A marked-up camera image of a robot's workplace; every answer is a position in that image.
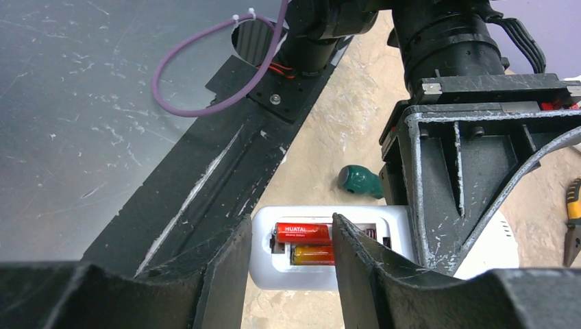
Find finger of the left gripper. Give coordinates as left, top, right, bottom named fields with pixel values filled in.
left=399, top=101, right=580, bottom=275

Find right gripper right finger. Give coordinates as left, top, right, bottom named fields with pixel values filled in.
left=332, top=214, right=580, bottom=328

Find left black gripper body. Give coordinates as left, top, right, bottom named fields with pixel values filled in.
left=380, top=1, right=580, bottom=205

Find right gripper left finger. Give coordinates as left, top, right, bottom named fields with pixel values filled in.
left=1, top=215, right=251, bottom=328

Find red battery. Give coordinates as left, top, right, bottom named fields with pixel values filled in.
left=273, top=222, right=332, bottom=245
left=290, top=245, right=335, bottom=266

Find white remote control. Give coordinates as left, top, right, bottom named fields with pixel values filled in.
left=250, top=206, right=529, bottom=302

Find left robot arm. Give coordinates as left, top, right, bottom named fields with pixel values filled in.
left=285, top=1, right=580, bottom=275

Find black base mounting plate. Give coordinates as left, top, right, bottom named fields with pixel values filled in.
left=82, top=38, right=350, bottom=277

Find green handled screwdriver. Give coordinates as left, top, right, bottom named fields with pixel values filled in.
left=336, top=164, right=384, bottom=199

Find yellow handled pliers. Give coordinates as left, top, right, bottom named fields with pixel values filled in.
left=563, top=178, right=580, bottom=267

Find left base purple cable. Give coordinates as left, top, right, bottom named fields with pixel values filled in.
left=151, top=0, right=291, bottom=119

